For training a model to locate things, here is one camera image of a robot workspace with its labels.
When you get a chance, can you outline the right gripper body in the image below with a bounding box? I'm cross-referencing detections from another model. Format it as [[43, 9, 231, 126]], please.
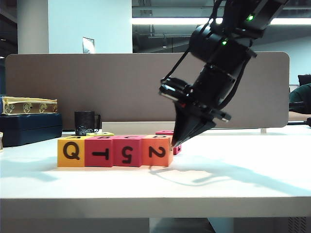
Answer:
[[173, 91, 231, 123]]

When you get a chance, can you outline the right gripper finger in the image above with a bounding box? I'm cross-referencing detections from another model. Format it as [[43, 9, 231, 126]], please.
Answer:
[[178, 115, 216, 148], [171, 103, 202, 148]]

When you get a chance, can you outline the pink block with S p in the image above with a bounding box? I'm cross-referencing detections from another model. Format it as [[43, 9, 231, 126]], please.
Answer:
[[155, 130, 182, 155]]

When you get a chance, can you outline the orange foam letter block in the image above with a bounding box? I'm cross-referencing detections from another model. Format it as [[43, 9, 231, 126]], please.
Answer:
[[141, 135, 174, 167]]

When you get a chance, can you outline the pink block with C 5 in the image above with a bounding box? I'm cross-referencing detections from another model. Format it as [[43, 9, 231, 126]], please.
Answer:
[[113, 135, 143, 167]]

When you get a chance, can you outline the green foam letter block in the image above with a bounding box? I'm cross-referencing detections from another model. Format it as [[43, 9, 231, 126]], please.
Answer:
[[86, 132, 115, 137]]

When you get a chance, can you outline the pink block with B 4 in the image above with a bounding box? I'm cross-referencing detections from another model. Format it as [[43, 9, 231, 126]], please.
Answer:
[[84, 135, 115, 167]]

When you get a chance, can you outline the yellow foam letter block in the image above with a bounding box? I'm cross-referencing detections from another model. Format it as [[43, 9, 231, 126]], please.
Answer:
[[57, 137, 86, 167]]

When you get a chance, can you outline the person in dark shirt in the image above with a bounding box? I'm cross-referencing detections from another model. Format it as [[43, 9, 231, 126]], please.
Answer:
[[289, 74, 311, 115]]

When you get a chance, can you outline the grey desk divider panel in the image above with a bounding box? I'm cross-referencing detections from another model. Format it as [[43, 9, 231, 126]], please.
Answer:
[[5, 52, 290, 131]]

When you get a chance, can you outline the black mug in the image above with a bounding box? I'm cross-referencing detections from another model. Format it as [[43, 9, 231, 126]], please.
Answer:
[[74, 111, 102, 136]]

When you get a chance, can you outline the long ceiling light strip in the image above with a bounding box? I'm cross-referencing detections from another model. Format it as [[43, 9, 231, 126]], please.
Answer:
[[132, 17, 311, 26]]

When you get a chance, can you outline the black vent grille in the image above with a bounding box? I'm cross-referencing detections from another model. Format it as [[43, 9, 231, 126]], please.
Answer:
[[288, 217, 307, 233]]

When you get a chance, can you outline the dark blue case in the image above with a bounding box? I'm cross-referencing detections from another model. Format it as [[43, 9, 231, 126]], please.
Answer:
[[0, 113, 63, 148]]

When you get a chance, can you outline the yellow patterned box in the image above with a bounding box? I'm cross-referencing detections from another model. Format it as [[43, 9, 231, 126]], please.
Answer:
[[1, 96, 59, 116]]

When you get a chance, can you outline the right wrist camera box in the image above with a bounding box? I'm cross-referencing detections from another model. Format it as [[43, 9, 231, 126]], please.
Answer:
[[159, 77, 194, 102]]

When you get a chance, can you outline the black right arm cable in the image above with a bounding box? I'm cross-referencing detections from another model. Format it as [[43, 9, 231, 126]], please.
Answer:
[[160, 0, 219, 84]]

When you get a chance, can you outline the small wall sign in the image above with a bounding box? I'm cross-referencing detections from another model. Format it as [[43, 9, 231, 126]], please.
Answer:
[[82, 37, 95, 54]]

